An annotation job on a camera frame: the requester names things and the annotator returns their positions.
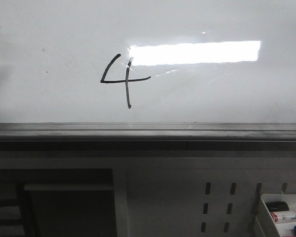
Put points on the white slotted pegboard panel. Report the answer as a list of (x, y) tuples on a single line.
[(196, 197)]

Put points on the white marker tray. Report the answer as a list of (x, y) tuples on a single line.
[(265, 226)]

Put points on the red capped white marker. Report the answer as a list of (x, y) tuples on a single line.
[(281, 217)]

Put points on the white glossy whiteboard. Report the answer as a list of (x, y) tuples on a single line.
[(148, 61)]

